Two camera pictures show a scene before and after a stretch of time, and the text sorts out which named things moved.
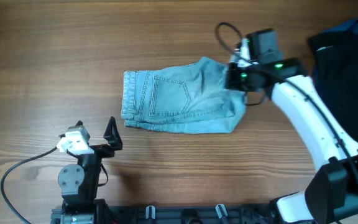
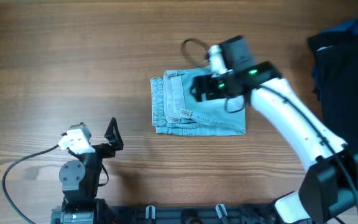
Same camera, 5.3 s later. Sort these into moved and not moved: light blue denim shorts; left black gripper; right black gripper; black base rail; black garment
Moved: light blue denim shorts; right black gripper
Not moved: black base rail; black garment; left black gripper
